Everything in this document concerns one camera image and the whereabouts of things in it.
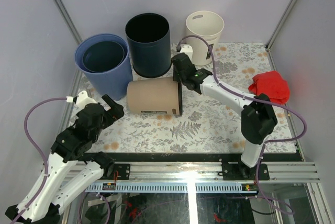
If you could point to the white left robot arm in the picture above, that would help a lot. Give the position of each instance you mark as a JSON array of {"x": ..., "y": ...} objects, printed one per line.
[{"x": 47, "y": 199}]

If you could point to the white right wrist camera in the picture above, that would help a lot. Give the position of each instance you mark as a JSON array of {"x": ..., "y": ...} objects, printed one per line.
[{"x": 186, "y": 49}]

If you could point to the cream white bin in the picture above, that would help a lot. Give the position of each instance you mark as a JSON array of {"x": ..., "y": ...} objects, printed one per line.
[{"x": 207, "y": 25}]

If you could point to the dark navy tall bin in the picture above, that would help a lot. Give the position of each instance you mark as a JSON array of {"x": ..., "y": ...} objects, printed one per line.
[{"x": 148, "y": 37}]

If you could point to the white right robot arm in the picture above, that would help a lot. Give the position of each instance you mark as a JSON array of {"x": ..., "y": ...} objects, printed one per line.
[{"x": 258, "y": 120}]

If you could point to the tan cylindrical bin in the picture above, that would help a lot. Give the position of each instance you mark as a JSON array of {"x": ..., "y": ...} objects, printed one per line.
[{"x": 155, "y": 96}]

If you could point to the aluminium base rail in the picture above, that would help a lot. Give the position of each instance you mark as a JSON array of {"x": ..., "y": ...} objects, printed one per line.
[{"x": 165, "y": 177}]

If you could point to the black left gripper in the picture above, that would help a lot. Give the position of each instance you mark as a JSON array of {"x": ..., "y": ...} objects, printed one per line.
[{"x": 117, "y": 111}]

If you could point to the light blue plastic bin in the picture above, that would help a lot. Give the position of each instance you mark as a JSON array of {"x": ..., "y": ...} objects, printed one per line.
[{"x": 113, "y": 82}]

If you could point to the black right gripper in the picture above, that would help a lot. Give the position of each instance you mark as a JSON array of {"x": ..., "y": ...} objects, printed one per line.
[{"x": 176, "y": 77}]

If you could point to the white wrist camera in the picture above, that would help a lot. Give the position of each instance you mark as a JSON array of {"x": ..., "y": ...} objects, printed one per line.
[
  {"x": 82, "y": 99},
  {"x": 186, "y": 49}
]

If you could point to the red crumpled cloth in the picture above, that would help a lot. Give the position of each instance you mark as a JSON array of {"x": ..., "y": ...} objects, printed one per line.
[{"x": 272, "y": 85}]

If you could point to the dark teal inner bin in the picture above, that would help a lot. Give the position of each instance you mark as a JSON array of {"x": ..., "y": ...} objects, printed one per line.
[{"x": 103, "y": 56}]

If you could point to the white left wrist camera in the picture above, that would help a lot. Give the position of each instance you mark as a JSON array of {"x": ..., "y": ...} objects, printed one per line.
[{"x": 82, "y": 99}]

